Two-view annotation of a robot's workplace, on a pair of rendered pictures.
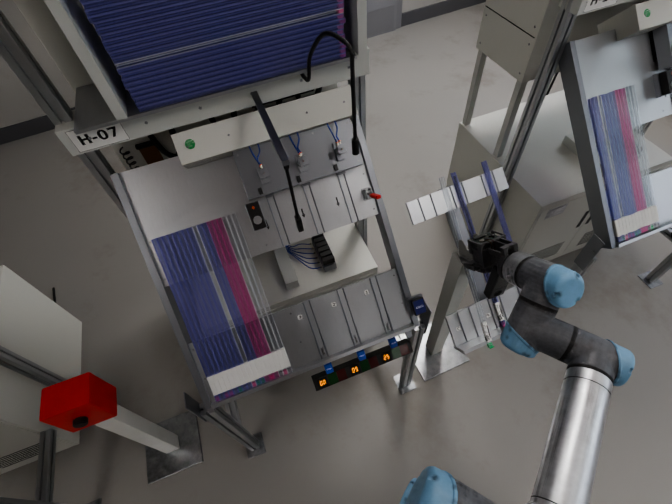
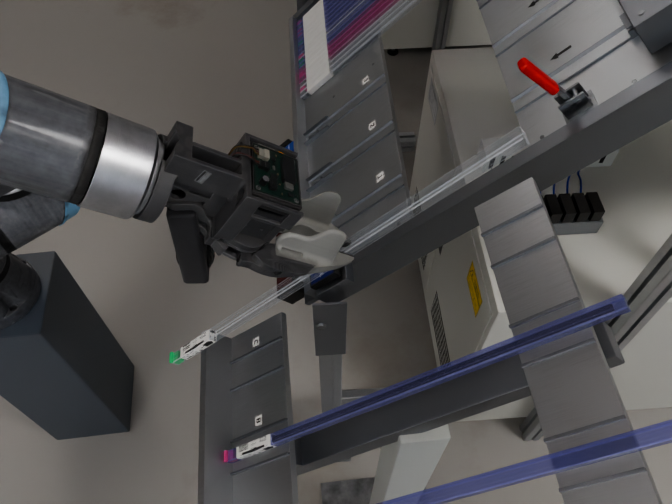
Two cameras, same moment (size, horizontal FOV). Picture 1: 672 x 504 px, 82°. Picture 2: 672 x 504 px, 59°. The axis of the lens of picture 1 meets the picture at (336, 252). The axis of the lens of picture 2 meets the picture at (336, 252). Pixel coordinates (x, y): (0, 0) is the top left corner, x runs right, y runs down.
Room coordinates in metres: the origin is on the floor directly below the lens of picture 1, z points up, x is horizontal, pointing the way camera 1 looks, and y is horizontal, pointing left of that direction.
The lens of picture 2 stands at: (0.66, -0.68, 1.49)
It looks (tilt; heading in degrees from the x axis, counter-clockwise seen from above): 56 degrees down; 101
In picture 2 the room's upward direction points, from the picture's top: straight up
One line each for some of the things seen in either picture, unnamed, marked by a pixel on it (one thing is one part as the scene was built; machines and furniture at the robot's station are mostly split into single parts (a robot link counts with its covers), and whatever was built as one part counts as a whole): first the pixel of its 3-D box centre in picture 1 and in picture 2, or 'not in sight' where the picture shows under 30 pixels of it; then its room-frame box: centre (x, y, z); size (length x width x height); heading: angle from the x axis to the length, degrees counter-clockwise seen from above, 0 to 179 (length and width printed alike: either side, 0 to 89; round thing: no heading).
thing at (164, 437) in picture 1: (130, 425); not in sight; (0.41, 0.84, 0.39); 0.24 x 0.24 x 0.78; 15
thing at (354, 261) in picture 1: (283, 275); (567, 240); (1.05, 0.27, 0.31); 0.70 x 0.65 x 0.62; 105
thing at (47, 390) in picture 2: not in sight; (56, 357); (-0.06, -0.26, 0.28); 0.18 x 0.18 x 0.55; 18
